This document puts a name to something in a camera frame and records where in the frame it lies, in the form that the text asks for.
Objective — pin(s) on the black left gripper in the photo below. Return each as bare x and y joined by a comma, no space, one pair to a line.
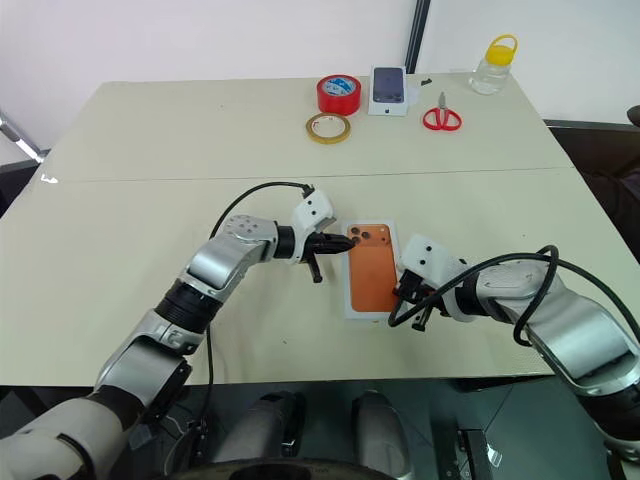
314,245

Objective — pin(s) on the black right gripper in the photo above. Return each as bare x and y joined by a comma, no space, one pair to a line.
415,290

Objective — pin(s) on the orange smartphone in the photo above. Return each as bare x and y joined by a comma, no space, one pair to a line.
370,270

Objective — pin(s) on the white phone box base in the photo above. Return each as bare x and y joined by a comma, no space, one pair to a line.
367,315

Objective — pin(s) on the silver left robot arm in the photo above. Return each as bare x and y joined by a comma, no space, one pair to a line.
220,265

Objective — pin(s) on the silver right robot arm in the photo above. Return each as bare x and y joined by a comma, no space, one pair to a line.
565,310

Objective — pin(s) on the white phone box lid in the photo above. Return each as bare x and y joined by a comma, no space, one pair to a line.
388,85

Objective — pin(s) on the yellow clear tape roll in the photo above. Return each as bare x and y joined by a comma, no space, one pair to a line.
312,131

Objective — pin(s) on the dark grey rounded leg cover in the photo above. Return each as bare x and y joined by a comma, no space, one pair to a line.
380,430
260,430

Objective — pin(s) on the red tape roll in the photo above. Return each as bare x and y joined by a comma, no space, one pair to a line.
337,100

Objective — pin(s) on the black vertical pole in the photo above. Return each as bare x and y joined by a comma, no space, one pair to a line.
418,35

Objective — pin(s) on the clear jar with yellow lid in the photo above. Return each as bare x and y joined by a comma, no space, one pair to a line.
492,72

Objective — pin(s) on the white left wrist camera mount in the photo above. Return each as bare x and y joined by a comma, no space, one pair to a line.
312,210

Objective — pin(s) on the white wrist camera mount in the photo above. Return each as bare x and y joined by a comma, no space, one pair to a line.
430,255
312,210

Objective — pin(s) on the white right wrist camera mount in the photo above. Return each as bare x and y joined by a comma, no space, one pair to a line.
430,255

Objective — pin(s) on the silver metal frame leg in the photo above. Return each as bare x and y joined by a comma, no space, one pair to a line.
22,137

